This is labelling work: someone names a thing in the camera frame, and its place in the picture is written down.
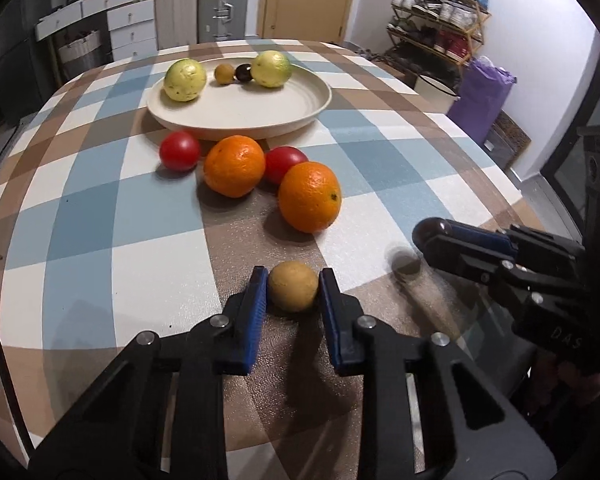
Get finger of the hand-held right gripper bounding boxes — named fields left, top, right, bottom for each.
left=422, top=239, right=588, bottom=322
left=412, top=217, right=583, bottom=262

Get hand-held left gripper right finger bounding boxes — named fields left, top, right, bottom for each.
left=319, top=267, right=558, bottom=480

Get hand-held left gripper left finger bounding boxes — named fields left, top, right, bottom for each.
left=27, top=266, right=270, bottom=480

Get cream round plate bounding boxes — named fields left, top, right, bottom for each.
left=146, top=45, right=332, bottom=142

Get yellow guava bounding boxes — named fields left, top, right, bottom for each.
left=163, top=59, right=207, bottom=104

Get green guava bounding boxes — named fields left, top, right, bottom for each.
left=250, top=50, right=294, bottom=89

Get person's right hand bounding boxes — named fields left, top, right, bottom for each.
left=529, top=354, right=600, bottom=409

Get brown door mat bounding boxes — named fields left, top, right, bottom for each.
left=482, top=109, right=532, bottom=172

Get large orange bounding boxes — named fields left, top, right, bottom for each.
left=278, top=161, right=343, bottom=234

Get purple bag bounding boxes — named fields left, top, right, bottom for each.
left=447, top=57, right=517, bottom=147

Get white bucket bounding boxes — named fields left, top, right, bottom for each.
left=414, top=74, right=459, bottom=114

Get small orange tangerine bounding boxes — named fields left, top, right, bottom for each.
left=203, top=135, right=267, bottom=199

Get red tomato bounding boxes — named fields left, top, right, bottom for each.
left=159, top=131, right=202, bottom=172
left=263, top=146, right=310, bottom=186

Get pile of dark slippers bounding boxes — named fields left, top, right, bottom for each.
left=351, top=43, right=407, bottom=75

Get wooden shoe rack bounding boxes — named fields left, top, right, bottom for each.
left=385, top=0, right=492, bottom=82

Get rows of shoes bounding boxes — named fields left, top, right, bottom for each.
left=389, top=0, right=483, bottom=59

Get silver suitcase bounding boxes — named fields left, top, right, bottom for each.
left=198, top=0, right=251, bottom=44

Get beige suitcase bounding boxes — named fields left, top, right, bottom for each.
left=152, top=0, right=201, bottom=51

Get woven laundry basket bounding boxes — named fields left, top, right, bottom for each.
left=57, top=29, right=104, bottom=67

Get white drawer dresser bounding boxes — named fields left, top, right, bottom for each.
left=34, top=0, right=157, bottom=62

